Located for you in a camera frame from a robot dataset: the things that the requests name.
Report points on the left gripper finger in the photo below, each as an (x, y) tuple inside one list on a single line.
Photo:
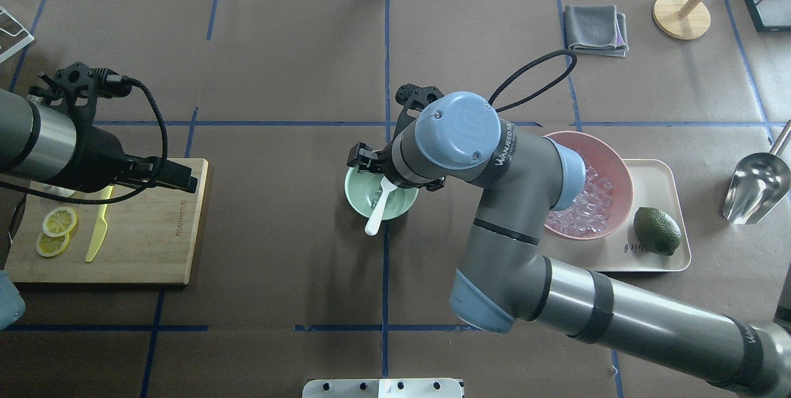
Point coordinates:
[(172, 175)]

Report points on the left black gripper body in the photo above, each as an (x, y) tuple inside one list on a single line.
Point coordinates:
[(101, 157)]

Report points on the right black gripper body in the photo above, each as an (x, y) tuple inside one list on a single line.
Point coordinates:
[(369, 162)]

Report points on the white plastic spoon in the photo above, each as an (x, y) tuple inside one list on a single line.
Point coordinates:
[(376, 217)]

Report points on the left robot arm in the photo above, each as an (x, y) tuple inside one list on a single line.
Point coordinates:
[(17, 141)]

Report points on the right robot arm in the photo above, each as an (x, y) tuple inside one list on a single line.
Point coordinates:
[(504, 278)]

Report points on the pink bowl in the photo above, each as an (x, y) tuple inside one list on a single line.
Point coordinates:
[(609, 164)]

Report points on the clear ice cubes pile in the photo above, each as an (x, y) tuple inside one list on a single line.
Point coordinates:
[(590, 212)]

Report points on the steel ice scoop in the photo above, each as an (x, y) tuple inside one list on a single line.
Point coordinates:
[(760, 180)]

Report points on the bamboo cutting board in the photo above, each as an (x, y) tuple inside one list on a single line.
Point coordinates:
[(150, 239)]

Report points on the yellow plastic knife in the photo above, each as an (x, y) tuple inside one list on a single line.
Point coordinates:
[(99, 233)]

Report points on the upper lemon slice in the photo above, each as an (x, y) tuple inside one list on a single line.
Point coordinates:
[(59, 222)]

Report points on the lemon slice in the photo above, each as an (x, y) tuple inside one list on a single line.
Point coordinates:
[(48, 246), (59, 222)]

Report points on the lower lemon slice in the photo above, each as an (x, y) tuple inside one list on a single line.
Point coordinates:
[(48, 246)]

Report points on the grey folded cloth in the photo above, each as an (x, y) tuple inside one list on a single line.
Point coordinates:
[(597, 30)]

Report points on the cream plastic tray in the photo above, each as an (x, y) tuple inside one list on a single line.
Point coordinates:
[(620, 251)]

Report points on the wooden mug tree stand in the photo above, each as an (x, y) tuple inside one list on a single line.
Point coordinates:
[(681, 19)]

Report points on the green lime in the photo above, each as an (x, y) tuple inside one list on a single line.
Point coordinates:
[(657, 231)]

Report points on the black framed tray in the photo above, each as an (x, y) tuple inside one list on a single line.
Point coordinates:
[(769, 16)]

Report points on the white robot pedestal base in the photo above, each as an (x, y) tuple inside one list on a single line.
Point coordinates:
[(384, 387)]

